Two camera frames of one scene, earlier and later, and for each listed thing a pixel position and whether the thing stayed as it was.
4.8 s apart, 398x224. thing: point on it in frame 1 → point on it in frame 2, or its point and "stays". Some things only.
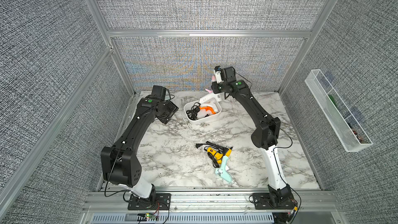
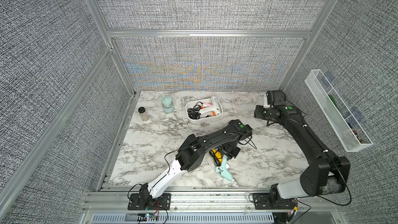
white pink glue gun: (211, 95) → (213, 102)
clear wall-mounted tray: (338, 116) stays
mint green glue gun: (222, 171) stays
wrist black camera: (159, 91) → (247, 130)
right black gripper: (214, 86) → (258, 111)
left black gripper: (172, 107) → (233, 155)
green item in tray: (331, 98) stays
